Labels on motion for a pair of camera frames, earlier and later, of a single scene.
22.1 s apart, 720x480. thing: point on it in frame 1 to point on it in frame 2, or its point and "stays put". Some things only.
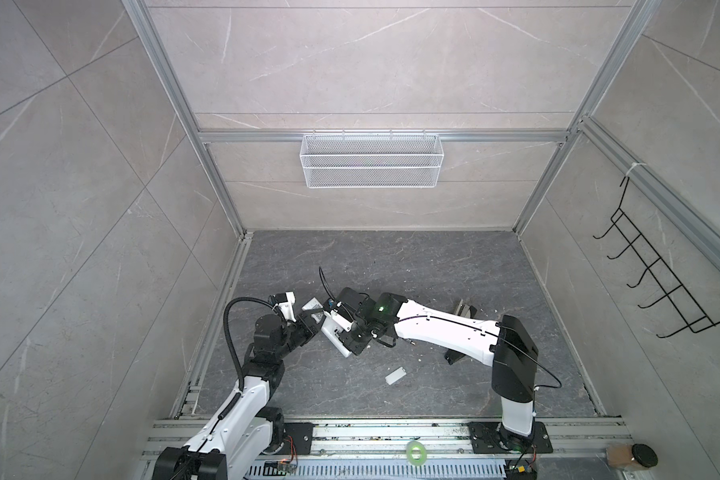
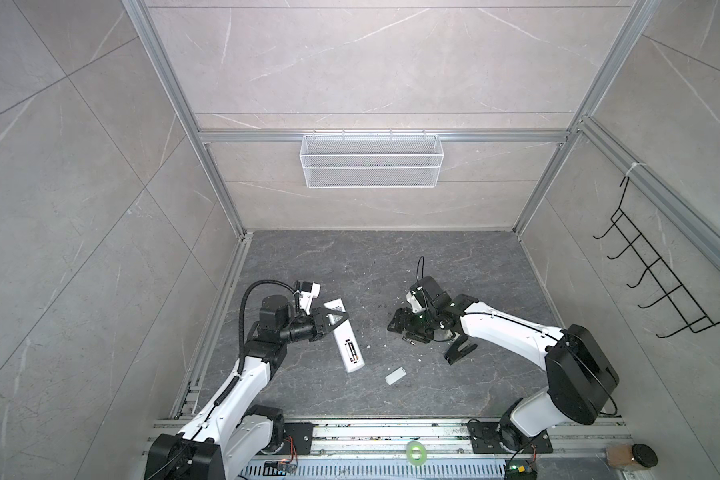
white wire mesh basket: x=371 y=161 stays put
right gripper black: x=355 y=347 to x=402 y=323
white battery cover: x=396 y=375 stays put
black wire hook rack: x=670 y=285 stays put
